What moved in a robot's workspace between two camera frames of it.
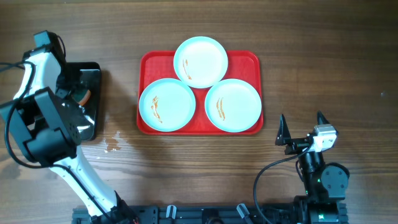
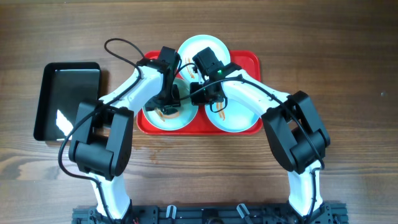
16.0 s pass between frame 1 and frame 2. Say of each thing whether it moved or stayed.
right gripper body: moved
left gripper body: moved
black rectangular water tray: stayed
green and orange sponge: moved
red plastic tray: stayed
